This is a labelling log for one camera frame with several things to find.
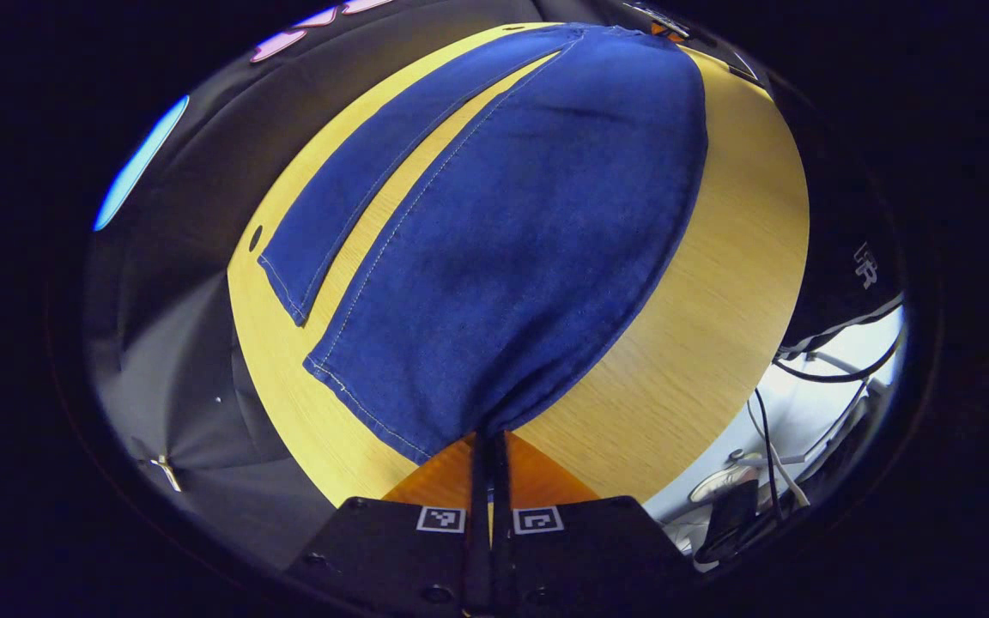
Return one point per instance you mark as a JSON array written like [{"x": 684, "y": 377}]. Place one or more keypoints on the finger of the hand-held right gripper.
[{"x": 722, "y": 60}]

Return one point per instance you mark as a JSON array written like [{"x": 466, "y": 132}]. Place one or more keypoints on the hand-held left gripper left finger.
[{"x": 391, "y": 549}]

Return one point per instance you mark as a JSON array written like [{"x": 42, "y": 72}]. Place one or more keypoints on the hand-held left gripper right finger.
[{"x": 589, "y": 549}]

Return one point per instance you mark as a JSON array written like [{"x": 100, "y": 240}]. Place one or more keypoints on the blue jeans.
[{"x": 529, "y": 240}]

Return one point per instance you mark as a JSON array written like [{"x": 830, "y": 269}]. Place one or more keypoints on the white shoe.
[{"x": 722, "y": 483}]

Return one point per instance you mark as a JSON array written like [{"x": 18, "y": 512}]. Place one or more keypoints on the person's black clothing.
[{"x": 846, "y": 215}]

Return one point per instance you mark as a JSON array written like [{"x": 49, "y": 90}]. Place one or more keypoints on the silver metal clip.
[{"x": 166, "y": 470}]

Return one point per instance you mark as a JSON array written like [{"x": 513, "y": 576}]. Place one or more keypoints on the black backdrop cloth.
[{"x": 177, "y": 283}]

